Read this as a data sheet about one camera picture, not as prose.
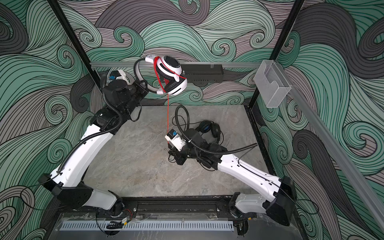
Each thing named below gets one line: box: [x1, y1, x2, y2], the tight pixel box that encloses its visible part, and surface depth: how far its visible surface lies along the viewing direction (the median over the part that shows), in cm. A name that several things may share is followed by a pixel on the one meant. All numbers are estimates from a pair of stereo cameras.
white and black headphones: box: [133, 55, 188, 96], surface depth 54 cm
